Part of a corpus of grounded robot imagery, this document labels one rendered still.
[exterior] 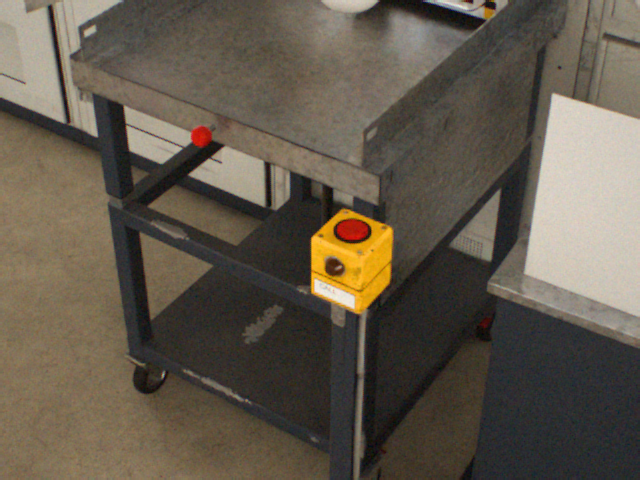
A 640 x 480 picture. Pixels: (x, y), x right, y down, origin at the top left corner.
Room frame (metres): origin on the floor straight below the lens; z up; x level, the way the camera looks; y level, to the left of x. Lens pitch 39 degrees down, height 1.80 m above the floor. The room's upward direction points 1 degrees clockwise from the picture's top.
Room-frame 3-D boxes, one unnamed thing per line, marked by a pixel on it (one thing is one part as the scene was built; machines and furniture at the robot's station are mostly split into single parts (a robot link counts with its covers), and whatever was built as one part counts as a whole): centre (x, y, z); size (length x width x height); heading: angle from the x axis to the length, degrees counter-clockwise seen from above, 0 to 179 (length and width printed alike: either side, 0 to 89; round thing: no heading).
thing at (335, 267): (1.09, -0.01, 0.87); 0.03 x 0.01 x 0.03; 57
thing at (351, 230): (1.13, -0.04, 0.90); 0.04 x 0.04 x 0.02
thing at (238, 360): (1.78, -0.01, 0.46); 0.64 x 0.58 x 0.66; 147
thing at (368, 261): (1.13, -0.04, 0.85); 0.08 x 0.08 x 0.10; 57
